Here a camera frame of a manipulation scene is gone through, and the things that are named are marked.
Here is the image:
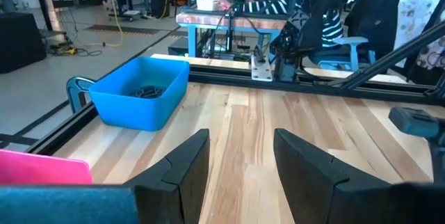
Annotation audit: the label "light blue chair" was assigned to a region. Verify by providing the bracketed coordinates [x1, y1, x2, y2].
[307, 35, 378, 72]

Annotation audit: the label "black cabinet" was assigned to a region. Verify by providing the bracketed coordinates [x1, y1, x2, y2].
[0, 11, 47, 74]

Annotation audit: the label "white box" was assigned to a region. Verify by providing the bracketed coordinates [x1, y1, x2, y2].
[196, 0, 219, 12]

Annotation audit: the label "dark floor grate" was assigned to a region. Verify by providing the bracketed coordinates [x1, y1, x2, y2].
[84, 24, 162, 38]

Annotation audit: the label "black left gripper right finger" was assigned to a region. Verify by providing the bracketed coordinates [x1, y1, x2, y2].
[273, 128, 445, 224]

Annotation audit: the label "dark rubber band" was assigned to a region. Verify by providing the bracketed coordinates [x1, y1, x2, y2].
[140, 85, 166, 97]
[128, 88, 154, 99]

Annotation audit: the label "black speaker box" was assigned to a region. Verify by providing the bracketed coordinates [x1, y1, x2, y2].
[149, 0, 171, 19]

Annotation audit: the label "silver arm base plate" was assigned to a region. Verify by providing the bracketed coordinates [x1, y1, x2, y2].
[250, 55, 274, 82]

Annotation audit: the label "blue legged workbench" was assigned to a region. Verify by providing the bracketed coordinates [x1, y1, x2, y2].
[175, 10, 289, 60]

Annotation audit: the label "pink plastic basket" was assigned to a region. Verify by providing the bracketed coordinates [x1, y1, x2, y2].
[0, 149, 94, 186]

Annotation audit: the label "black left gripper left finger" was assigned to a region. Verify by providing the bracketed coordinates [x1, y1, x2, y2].
[0, 128, 211, 224]

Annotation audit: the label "blue plastic basket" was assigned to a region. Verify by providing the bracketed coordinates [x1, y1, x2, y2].
[88, 56, 191, 132]

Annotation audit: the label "black fabric panel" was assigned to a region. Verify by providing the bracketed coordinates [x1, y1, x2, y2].
[343, 0, 410, 61]

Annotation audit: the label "yellow hanging cable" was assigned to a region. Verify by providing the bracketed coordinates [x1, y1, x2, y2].
[83, 0, 124, 49]

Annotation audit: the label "person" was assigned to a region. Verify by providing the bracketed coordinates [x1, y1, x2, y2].
[215, 0, 345, 49]

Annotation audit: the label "floral patterned cloth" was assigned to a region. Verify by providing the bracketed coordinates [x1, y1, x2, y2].
[392, 0, 445, 71]

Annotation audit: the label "tangled floor cables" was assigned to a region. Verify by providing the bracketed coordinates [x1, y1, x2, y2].
[48, 40, 104, 58]

